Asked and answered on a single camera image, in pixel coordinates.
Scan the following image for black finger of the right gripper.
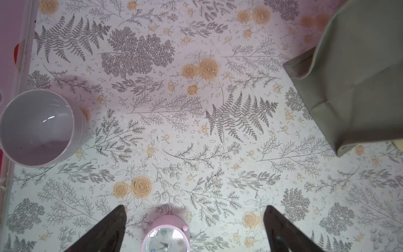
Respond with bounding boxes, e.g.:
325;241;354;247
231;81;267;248
263;205;324;252

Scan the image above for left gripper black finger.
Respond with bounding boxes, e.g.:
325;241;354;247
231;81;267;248
66;205;127;252

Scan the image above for lilac round alarm clock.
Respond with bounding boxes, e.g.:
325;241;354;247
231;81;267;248
141;215;191;252

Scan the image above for grey-green canvas tote bag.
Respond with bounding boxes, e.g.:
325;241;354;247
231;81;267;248
284;1;403;156

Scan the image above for lilac round dish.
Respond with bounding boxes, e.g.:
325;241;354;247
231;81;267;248
1;89;87;168

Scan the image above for cream floral plate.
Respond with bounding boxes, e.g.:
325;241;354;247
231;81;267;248
393;140;403;152

